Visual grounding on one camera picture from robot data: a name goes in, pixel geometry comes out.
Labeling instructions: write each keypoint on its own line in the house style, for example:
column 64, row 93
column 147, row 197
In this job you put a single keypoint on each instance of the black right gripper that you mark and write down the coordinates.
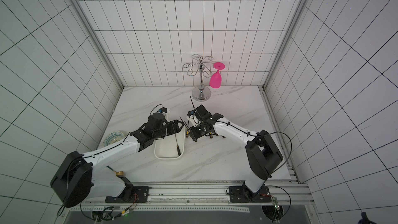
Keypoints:
column 197, row 129

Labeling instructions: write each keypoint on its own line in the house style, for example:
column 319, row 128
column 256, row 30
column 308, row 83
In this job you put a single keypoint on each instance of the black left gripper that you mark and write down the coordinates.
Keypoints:
column 174, row 128

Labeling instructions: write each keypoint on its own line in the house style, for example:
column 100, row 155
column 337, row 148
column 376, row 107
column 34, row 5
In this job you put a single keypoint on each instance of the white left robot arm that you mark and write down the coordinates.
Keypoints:
column 77, row 178

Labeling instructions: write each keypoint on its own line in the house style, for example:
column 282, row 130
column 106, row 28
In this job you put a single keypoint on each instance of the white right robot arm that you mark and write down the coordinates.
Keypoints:
column 264, row 156

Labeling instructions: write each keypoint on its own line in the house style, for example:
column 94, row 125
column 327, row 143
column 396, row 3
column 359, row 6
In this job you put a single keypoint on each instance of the white plastic storage box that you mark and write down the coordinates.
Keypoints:
column 165, row 149

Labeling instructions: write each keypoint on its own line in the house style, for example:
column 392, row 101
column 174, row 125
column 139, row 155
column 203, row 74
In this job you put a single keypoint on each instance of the chrome glass hanger stand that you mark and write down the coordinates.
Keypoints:
column 199, row 66

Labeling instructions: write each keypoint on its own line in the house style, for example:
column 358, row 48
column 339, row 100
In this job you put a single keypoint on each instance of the patterned round plate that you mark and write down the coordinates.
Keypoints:
column 113, row 137

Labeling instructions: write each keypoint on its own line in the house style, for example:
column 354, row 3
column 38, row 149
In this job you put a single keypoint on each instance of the pink plastic wine glass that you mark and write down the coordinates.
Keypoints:
column 216, row 78

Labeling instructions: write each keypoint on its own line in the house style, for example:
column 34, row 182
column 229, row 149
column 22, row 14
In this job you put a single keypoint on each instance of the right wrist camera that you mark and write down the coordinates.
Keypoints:
column 192, row 118

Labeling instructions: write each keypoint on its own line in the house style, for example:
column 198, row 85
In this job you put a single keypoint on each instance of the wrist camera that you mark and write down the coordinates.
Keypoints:
column 163, row 110
column 192, row 118

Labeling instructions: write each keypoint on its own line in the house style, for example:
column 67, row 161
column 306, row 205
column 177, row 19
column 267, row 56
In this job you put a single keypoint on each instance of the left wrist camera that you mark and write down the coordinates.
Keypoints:
column 163, row 110

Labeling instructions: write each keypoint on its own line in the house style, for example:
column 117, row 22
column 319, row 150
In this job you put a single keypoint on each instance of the aluminium mounting rail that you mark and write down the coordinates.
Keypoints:
column 199, row 197

